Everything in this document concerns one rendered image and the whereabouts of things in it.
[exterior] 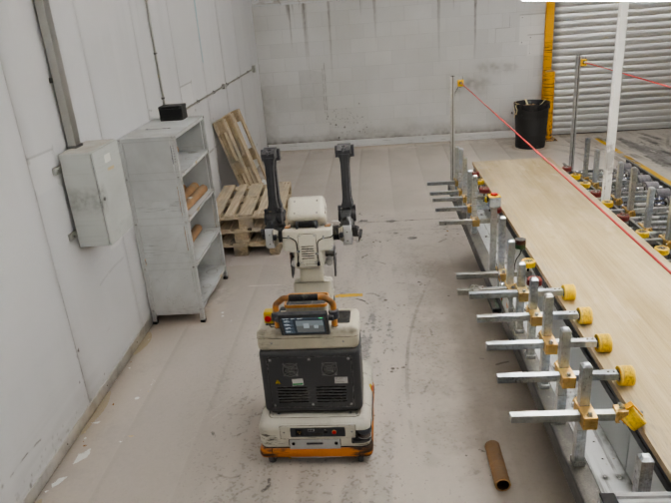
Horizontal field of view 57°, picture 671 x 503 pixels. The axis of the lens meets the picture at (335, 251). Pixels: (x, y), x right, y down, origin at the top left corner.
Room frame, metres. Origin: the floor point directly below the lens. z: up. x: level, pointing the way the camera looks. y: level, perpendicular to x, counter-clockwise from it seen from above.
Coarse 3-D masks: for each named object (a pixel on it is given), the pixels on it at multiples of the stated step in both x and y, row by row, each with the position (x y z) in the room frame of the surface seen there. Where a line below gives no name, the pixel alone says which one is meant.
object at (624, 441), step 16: (528, 256) 3.52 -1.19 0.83; (560, 320) 2.80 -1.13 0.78; (576, 336) 2.55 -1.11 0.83; (576, 352) 2.53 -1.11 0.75; (576, 368) 2.51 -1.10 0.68; (592, 384) 2.30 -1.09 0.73; (608, 384) 2.13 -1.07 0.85; (592, 400) 2.28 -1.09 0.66; (608, 400) 2.11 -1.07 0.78; (608, 432) 2.08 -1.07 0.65; (624, 432) 1.93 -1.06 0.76; (624, 448) 1.92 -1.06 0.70; (640, 448) 1.79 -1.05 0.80; (624, 464) 1.90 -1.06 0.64; (656, 464) 1.67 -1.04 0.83; (656, 480) 1.65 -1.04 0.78
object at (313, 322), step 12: (276, 312) 2.87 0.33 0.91; (288, 312) 2.79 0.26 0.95; (300, 312) 2.78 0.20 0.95; (312, 312) 2.77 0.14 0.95; (324, 312) 2.76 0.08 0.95; (336, 312) 2.83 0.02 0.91; (288, 324) 2.81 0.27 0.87; (300, 324) 2.80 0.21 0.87; (312, 324) 2.80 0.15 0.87; (324, 324) 2.79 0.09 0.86
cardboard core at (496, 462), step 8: (488, 448) 2.72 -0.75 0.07; (496, 448) 2.70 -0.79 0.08; (488, 456) 2.67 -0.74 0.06; (496, 456) 2.64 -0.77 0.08; (496, 464) 2.58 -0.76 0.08; (504, 464) 2.59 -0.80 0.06; (496, 472) 2.53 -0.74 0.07; (504, 472) 2.52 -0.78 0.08; (496, 480) 2.48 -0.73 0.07; (504, 480) 2.52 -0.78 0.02; (496, 488) 2.47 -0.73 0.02; (504, 488) 2.48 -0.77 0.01
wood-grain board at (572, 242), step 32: (512, 160) 5.63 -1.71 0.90; (544, 160) 5.54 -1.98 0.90; (512, 192) 4.65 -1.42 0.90; (544, 192) 4.59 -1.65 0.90; (576, 192) 4.53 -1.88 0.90; (512, 224) 3.94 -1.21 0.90; (544, 224) 3.89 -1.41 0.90; (576, 224) 3.85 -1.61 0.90; (608, 224) 3.80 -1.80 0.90; (544, 256) 3.35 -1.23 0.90; (576, 256) 3.31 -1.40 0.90; (608, 256) 3.28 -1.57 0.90; (640, 256) 3.24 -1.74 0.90; (576, 288) 2.90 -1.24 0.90; (608, 288) 2.88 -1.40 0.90; (640, 288) 2.85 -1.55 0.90; (576, 320) 2.57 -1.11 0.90; (608, 320) 2.55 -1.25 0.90; (640, 320) 2.53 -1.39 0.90; (608, 352) 2.28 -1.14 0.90; (640, 352) 2.26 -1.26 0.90; (640, 384) 2.04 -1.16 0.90
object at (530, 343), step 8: (488, 344) 2.32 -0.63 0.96; (496, 344) 2.32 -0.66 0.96; (504, 344) 2.32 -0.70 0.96; (512, 344) 2.31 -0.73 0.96; (520, 344) 2.31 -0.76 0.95; (528, 344) 2.31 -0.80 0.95; (536, 344) 2.31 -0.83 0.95; (576, 344) 2.29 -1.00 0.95; (584, 344) 2.29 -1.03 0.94; (592, 344) 2.28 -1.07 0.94
